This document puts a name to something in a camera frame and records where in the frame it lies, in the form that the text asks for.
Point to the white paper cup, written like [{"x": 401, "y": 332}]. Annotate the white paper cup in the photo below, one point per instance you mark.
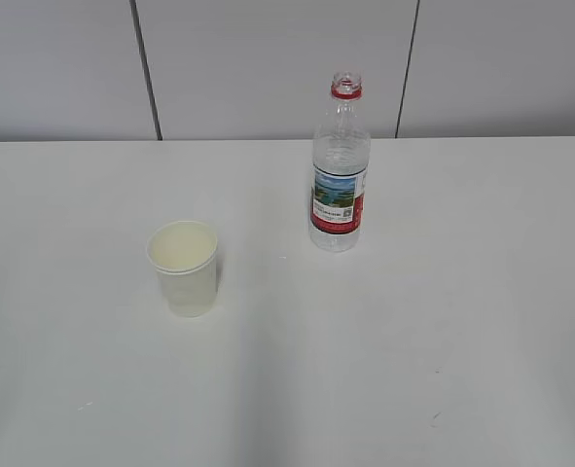
[{"x": 184, "y": 256}]

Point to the clear plastic water bottle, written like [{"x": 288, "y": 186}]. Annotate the clear plastic water bottle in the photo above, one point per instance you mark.
[{"x": 340, "y": 158}]

